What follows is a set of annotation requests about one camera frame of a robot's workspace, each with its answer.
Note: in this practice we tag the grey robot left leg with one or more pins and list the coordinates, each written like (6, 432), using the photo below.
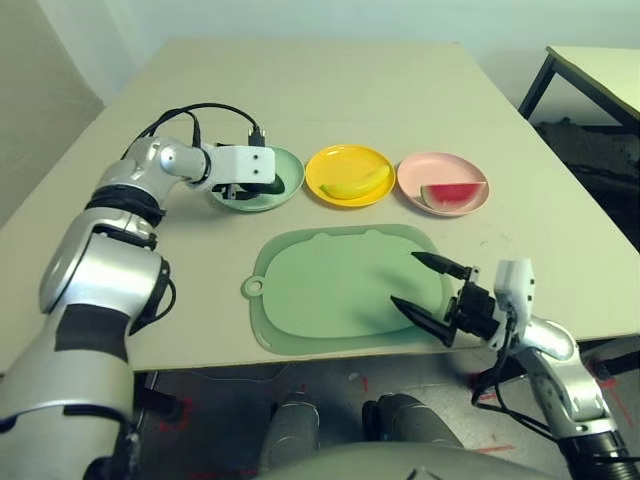
(292, 430)

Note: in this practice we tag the green plate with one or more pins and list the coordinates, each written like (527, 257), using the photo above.
(291, 170)

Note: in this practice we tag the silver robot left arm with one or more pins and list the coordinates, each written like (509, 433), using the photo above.
(90, 270)

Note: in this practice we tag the yellow toy banana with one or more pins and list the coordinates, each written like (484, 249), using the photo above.
(360, 186)

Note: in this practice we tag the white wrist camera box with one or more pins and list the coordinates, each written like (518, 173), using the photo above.
(515, 280)
(245, 162)

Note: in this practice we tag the dark rug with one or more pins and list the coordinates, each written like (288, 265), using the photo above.
(600, 150)

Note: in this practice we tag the pink plate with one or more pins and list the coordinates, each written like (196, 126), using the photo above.
(435, 170)

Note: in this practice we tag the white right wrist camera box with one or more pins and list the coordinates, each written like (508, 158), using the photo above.
(515, 280)

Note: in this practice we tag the yellow plate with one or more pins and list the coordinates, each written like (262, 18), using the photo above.
(345, 162)

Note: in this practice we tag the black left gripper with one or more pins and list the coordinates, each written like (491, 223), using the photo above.
(225, 190)

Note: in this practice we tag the side table with black legs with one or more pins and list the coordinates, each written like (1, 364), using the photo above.
(600, 75)

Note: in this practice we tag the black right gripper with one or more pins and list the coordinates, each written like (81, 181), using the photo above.
(475, 305)

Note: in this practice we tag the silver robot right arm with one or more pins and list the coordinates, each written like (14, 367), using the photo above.
(560, 360)

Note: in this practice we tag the grey robot torso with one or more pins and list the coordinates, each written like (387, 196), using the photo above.
(400, 465)

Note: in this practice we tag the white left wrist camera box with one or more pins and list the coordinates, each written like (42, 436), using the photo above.
(245, 162)

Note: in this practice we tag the red toy watermelon slice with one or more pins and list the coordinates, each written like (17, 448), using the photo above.
(450, 195)

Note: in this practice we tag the grey robot right leg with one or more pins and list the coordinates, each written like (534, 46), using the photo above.
(415, 420)

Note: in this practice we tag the grey robot leg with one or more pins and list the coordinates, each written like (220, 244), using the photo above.
(292, 430)
(415, 420)

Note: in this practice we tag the green silicone tray mat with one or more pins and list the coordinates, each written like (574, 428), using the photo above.
(325, 290)

